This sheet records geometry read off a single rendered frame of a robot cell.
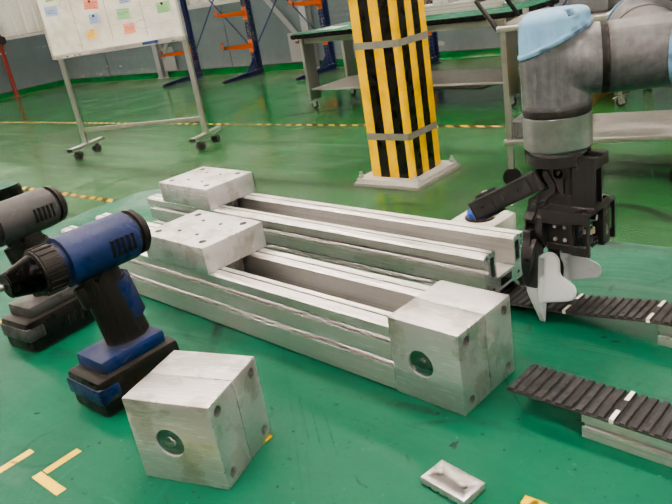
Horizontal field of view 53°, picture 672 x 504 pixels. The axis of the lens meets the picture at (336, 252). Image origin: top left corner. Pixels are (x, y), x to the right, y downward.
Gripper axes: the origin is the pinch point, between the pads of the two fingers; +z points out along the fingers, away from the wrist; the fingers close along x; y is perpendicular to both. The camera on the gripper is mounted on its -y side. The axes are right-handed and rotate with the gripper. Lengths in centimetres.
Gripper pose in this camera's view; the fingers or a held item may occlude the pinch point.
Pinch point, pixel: (548, 300)
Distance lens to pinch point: 90.6
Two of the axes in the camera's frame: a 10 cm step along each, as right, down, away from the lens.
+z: 1.6, 9.2, 3.7
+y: 7.2, 1.5, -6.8
